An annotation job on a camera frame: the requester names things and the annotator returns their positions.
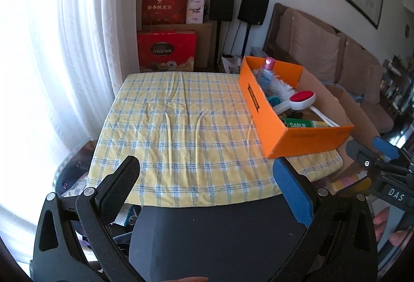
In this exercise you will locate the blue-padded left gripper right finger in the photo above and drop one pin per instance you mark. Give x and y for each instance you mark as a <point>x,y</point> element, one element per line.
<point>296,189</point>

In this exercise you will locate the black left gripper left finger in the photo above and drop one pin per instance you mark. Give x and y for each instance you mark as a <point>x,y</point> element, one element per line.
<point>115,188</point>

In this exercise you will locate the black strap gadget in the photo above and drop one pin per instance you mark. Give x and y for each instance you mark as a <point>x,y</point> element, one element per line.
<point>291,114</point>

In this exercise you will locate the red white lint brush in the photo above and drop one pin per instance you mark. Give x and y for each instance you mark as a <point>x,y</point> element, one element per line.
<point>298,102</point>

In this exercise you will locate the clear bottle pink cap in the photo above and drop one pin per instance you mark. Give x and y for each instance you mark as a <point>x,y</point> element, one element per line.
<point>265,74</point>

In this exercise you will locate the person's right hand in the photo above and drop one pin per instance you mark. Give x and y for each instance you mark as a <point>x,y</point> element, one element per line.
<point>384,229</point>

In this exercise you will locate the person's left hand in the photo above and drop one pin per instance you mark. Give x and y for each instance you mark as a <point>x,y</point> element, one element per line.
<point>189,279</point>

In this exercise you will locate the storage bin with items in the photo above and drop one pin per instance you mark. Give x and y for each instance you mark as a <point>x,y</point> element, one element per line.
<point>70,177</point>

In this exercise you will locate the green Darlie toothpaste box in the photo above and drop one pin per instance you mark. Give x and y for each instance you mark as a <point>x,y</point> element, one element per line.
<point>301,123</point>

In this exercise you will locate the orange cardboard box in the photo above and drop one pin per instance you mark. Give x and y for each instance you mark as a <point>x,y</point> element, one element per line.
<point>292,139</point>

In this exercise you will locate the yellow plaid tablecloth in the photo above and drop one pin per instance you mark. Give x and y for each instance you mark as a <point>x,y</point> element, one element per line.
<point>194,138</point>

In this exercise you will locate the brown sofa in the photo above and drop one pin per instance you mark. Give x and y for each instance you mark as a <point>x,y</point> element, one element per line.
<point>331,56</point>

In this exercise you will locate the clear plastic bag clutter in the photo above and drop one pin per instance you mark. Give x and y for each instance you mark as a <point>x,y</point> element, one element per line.
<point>231,64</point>

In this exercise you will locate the red Collection gift bag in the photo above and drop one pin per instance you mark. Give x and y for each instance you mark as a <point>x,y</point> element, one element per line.
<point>166,51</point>

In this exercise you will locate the brown cardboard box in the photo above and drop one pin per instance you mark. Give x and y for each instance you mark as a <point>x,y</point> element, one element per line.
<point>204,40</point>

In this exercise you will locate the white curtain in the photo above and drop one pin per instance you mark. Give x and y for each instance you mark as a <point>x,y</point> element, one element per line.
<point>62,64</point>

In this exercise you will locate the right black speaker on stand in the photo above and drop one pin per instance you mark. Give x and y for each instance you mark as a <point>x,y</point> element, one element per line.
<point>252,13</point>

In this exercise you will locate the black speaker on stand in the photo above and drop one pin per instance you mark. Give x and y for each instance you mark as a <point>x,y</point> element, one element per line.
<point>220,11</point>
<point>252,13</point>

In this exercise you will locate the red Chinese gift bag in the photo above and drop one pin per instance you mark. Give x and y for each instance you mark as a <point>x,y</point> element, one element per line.
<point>164,12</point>

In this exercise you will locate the left black speaker on stand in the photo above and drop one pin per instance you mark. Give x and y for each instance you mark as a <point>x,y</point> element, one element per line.
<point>220,11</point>

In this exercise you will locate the small white pink bag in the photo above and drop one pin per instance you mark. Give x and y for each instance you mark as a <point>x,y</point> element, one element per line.
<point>195,12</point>

